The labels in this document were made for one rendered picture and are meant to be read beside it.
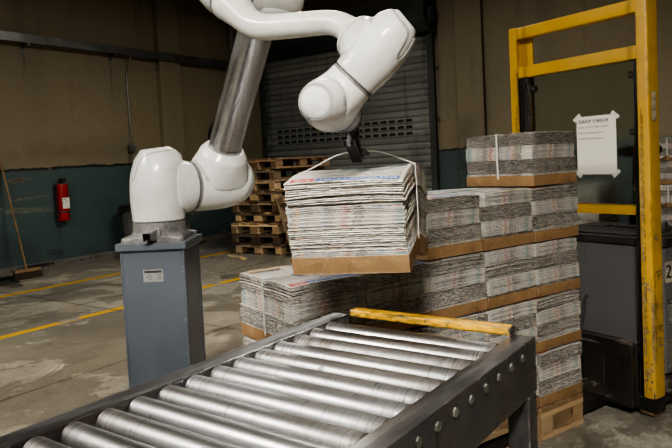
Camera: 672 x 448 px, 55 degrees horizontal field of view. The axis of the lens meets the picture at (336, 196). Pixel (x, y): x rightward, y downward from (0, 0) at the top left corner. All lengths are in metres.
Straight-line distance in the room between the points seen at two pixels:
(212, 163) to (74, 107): 7.40
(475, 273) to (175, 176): 1.21
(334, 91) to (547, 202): 1.67
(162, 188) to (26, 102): 7.13
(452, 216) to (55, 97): 7.35
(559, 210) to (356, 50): 1.72
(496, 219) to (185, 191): 1.24
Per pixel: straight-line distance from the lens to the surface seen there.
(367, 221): 1.48
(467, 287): 2.50
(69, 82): 9.33
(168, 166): 1.92
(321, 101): 1.27
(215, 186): 1.98
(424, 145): 9.61
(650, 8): 3.16
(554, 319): 2.90
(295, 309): 2.03
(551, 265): 2.86
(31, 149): 8.95
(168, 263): 1.91
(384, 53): 1.31
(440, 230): 2.37
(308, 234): 1.52
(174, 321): 1.94
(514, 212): 2.66
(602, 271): 3.43
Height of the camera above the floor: 1.20
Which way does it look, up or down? 3 degrees down
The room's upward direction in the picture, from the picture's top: 3 degrees counter-clockwise
